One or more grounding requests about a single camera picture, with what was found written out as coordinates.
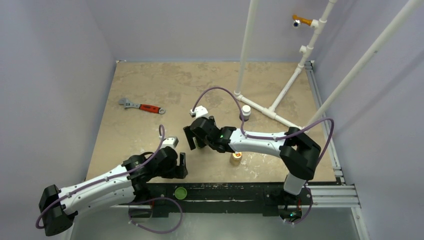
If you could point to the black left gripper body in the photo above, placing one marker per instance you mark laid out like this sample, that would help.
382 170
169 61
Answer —
172 171

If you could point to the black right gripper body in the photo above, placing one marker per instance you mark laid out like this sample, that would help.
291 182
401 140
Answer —
196 133

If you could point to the green bottle cap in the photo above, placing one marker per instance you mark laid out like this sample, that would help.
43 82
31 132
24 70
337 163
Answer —
180 193

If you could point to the white capped dark pill bottle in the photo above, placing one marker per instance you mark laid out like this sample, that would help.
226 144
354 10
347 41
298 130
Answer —
245 113

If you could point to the green pill bottle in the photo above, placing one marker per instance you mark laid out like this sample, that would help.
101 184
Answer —
198 144

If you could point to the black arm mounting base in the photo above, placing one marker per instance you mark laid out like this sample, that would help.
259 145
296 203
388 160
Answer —
265 198

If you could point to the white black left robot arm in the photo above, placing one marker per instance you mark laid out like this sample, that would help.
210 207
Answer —
125 184

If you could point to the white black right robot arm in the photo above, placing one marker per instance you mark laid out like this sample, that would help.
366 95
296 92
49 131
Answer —
297 150

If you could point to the amber pill bottle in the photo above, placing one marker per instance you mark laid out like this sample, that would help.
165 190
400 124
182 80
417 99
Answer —
236 158

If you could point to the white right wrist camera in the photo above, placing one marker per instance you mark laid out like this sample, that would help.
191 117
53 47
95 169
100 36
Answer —
198 112

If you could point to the red handled adjustable wrench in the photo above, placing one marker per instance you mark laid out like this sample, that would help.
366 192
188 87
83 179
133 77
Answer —
126 103

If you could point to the aluminium extrusion frame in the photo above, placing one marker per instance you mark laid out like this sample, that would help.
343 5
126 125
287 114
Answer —
335 213

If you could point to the white PVC pipe frame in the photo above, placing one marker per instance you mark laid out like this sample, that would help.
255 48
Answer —
387 92

